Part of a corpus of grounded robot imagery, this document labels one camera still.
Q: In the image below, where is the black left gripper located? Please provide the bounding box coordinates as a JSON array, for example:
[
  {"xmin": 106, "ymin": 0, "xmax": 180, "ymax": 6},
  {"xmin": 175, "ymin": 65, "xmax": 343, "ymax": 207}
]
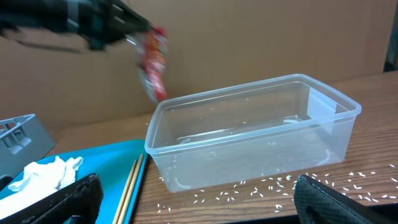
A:
[{"xmin": 66, "ymin": 0, "xmax": 151, "ymax": 50}]

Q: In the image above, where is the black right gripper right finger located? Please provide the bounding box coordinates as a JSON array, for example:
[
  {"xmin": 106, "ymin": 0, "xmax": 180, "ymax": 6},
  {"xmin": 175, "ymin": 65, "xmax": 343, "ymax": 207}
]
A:
[{"xmin": 294, "ymin": 175, "xmax": 397, "ymax": 224}]

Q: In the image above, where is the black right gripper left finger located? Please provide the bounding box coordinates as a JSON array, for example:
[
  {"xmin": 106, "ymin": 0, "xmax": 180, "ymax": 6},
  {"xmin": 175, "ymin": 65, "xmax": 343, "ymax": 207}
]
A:
[{"xmin": 1, "ymin": 173, "xmax": 103, "ymax": 224}]

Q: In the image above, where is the white napkin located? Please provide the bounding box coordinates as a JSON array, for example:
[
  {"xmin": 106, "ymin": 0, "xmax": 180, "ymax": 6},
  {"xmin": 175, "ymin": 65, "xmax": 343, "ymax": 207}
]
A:
[{"xmin": 8, "ymin": 156, "xmax": 84, "ymax": 192}]

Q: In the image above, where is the red snack wrapper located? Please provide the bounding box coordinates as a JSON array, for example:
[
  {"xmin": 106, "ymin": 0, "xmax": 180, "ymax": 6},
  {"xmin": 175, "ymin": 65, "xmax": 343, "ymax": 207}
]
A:
[{"xmin": 134, "ymin": 27, "xmax": 168, "ymax": 104}]

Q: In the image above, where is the wooden chopstick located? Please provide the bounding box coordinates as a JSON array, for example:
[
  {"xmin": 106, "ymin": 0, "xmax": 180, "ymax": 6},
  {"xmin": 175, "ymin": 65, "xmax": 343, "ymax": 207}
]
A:
[
  {"xmin": 120, "ymin": 154, "xmax": 144, "ymax": 224},
  {"xmin": 112, "ymin": 160, "xmax": 137, "ymax": 224}
]

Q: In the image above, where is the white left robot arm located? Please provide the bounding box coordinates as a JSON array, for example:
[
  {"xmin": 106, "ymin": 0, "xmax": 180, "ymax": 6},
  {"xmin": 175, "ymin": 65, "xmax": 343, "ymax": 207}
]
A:
[{"xmin": 1, "ymin": 0, "xmax": 152, "ymax": 50}]

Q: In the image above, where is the grey dishwasher rack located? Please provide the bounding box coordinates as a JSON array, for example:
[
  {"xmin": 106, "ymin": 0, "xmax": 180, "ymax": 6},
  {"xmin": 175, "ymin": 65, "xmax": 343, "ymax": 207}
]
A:
[{"xmin": 0, "ymin": 114, "xmax": 55, "ymax": 189}]

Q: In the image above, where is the teal plastic tray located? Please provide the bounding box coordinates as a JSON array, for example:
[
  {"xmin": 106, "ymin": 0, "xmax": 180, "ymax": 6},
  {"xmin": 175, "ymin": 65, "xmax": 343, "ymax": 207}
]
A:
[{"xmin": 1, "ymin": 140, "xmax": 148, "ymax": 223}]

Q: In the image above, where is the large white plate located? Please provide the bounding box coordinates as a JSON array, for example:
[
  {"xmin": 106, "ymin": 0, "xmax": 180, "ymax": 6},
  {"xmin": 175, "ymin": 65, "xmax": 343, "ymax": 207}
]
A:
[{"xmin": 0, "ymin": 187, "xmax": 57, "ymax": 219}]

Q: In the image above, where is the clear plastic bin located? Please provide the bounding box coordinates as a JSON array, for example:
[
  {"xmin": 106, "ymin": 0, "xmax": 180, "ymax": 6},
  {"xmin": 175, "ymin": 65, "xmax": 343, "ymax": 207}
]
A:
[{"xmin": 144, "ymin": 74, "xmax": 361, "ymax": 192}]

